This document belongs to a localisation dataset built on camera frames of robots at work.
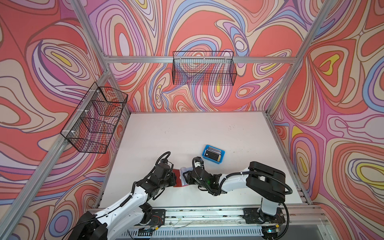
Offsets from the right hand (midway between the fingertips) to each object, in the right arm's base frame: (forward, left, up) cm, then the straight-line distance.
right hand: (186, 178), depth 86 cm
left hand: (0, +4, +2) cm, 5 cm away
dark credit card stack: (+14, -17, +3) cm, 22 cm away
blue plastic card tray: (+13, -23, +3) cm, 27 cm away
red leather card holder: (-3, +5, +1) cm, 6 cm away
